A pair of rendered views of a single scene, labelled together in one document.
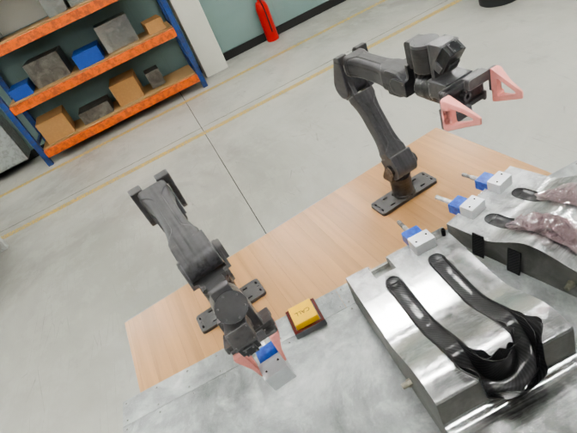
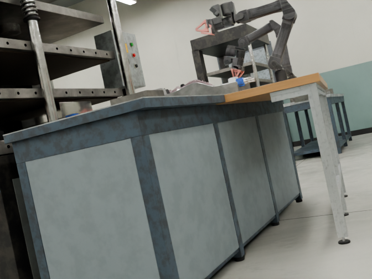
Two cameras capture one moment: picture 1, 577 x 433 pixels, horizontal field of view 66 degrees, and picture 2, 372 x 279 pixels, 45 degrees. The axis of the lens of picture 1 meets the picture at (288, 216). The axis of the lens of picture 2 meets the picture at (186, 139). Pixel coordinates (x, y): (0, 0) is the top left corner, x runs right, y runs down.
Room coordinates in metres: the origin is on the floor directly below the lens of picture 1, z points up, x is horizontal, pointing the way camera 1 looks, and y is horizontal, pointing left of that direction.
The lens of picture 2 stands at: (1.81, -2.69, 0.64)
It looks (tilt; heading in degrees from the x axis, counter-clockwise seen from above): 0 degrees down; 121
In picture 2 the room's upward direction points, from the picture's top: 12 degrees counter-clockwise
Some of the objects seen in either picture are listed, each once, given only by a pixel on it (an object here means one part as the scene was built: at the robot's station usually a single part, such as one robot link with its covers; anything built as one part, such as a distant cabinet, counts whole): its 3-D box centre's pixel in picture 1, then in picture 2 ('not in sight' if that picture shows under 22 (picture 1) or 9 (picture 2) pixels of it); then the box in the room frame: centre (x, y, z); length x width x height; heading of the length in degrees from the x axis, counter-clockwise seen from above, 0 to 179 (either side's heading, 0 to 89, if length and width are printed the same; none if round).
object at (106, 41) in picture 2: not in sight; (135, 133); (-0.22, -0.04, 0.74); 0.30 x 0.22 x 1.47; 94
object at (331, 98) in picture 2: not in sight; (319, 120); (-0.08, 4.33, 0.46); 1.90 x 0.70 x 0.92; 97
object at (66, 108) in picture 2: not in sight; (46, 125); (-0.26, -0.81, 0.87); 0.50 x 0.27 x 0.17; 4
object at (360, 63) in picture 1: (378, 79); (265, 16); (1.02, -0.34, 1.17); 0.30 x 0.09 x 0.12; 12
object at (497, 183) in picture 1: (482, 180); (241, 81); (0.87, -0.50, 0.86); 0.13 x 0.05 x 0.05; 21
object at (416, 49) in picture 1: (419, 64); (233, 12); (0.86, -0.38, 1.24); 0.12 x 0.09 x 0.12; 12
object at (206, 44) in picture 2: not in sight; (247, 99); (-1.12, 4.23, 1.03); 1.54 x 0.94 x 2.06; 97
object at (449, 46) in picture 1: (450, 67); (216, 15); (0.76, -0.40, 1.25); 0.07 x 0.06 x 0.11; 102
